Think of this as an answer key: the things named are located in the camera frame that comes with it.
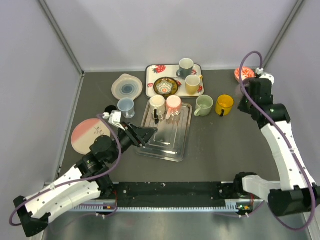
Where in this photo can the cream mug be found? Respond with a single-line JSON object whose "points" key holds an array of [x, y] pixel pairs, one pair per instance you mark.
{"points": [[157, 106]]}

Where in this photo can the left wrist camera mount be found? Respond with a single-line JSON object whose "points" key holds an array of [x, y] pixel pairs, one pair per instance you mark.
{"points": [[114, 118]]}

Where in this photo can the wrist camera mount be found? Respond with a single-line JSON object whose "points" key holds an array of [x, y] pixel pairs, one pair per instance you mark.
{"points": [[261, 74], [114, 118]]}

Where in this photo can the small brown mug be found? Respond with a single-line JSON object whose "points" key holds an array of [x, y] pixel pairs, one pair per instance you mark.
{"points": [[110, 108]]}

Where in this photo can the grey-blue mug on tray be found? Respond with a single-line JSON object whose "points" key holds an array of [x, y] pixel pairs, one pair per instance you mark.
{"points": [[185, 67]]}

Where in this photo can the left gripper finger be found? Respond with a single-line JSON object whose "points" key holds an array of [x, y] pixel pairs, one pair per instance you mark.
{"points": [[144, 139], [144, 131]]}

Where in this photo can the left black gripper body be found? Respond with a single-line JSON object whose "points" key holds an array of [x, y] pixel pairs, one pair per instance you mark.
{"points": [[127, 138]]}

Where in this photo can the pink cream plate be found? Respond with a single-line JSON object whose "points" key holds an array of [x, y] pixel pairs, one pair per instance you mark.
{"points": [[85, 134]]}

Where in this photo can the mustard mug on tray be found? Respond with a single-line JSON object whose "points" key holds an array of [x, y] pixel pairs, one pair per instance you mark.
{"points": [[192, 83]]}

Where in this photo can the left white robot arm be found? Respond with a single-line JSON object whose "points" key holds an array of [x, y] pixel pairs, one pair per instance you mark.
{"points": [[87, 180]]}

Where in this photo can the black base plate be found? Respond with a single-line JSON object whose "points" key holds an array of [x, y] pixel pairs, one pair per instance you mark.
{"points": [[175, 194]]}

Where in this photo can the green mug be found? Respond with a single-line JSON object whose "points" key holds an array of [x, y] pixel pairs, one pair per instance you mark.
{"points": [[204, 104]]}

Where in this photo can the translucent blue-ring plate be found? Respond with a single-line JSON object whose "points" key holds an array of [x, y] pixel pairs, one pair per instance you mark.
{"points": [[127, 86]]}

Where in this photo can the yellow mug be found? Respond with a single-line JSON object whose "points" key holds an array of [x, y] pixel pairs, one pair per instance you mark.
{"points": [[224, 105]]}

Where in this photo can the red patterned bowl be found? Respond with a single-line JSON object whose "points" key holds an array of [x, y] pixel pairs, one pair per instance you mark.
{"points": [[245, 73]]}

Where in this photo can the pink mug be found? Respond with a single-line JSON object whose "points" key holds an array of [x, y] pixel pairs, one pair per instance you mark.
{"points": [[173, 106]]}

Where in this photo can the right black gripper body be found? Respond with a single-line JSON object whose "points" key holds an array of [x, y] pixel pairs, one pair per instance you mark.
{"points": [[243, 106]]}

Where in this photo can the strawberry pattern tray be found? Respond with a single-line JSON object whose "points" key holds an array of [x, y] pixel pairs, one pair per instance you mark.
{"points": [[157, 71]]}

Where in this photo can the light blue mug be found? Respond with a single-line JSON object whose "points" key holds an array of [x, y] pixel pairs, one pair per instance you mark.
{"points": [[126, 106]]}

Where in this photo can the grey cable duct rail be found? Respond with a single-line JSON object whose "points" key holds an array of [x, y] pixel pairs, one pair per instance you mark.
{"points": [[228, 206]]}

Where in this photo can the steel tray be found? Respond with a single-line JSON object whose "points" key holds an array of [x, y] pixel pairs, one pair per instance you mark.
{"points": [[170, 141]]}

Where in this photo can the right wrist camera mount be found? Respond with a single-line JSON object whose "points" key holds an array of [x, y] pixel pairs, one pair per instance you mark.
{"points": [[261, 74]]}

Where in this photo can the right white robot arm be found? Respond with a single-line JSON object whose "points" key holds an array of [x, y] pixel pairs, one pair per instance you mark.
{"points": [[296, 192]]}

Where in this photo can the dark patterned small bowl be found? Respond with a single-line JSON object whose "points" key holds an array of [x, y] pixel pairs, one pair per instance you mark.
{"points": [[166, 86]]}

